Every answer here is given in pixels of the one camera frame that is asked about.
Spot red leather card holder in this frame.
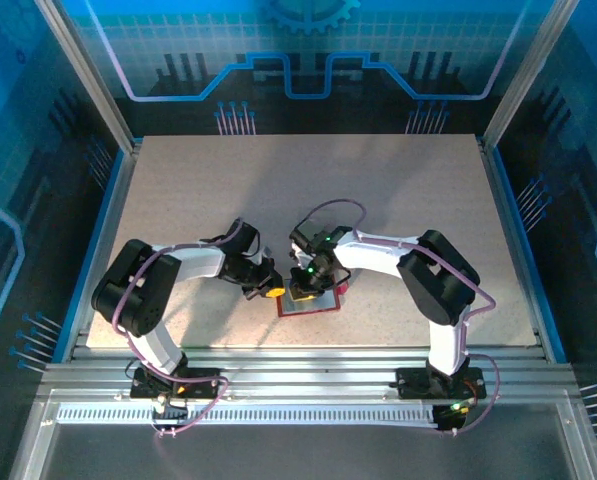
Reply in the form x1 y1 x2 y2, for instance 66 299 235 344
275 280 350 319

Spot small controller board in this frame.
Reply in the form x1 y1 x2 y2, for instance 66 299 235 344
433 399 479 431
150 394 189 421

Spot aluminium front frame rails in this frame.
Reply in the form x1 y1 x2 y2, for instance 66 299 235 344
36 347 582 404

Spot white slotted cable duct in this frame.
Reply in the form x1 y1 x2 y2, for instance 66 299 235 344
56 403 440 427

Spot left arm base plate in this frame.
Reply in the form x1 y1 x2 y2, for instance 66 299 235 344
129 367 229 401

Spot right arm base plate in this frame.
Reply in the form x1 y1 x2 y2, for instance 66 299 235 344
395 366 488 401

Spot aluminium side rail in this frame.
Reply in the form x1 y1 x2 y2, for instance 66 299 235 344
60 139 144 364
477 139 563 364

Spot aluminium corner post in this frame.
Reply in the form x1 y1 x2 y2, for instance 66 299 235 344
33 0 142 154
479 0 582 154

